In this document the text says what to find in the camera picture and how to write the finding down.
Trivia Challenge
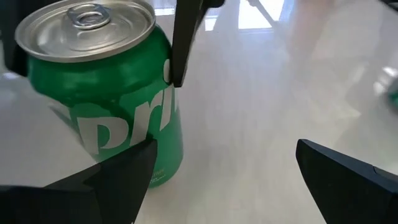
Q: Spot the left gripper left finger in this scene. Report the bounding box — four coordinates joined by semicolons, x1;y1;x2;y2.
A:
0;138;158;224

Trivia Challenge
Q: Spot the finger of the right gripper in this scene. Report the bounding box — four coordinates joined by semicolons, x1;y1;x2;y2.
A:
0;0;60;77
169;0;225;88

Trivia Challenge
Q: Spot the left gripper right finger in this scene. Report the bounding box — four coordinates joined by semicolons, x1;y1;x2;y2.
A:
295;138;398;224

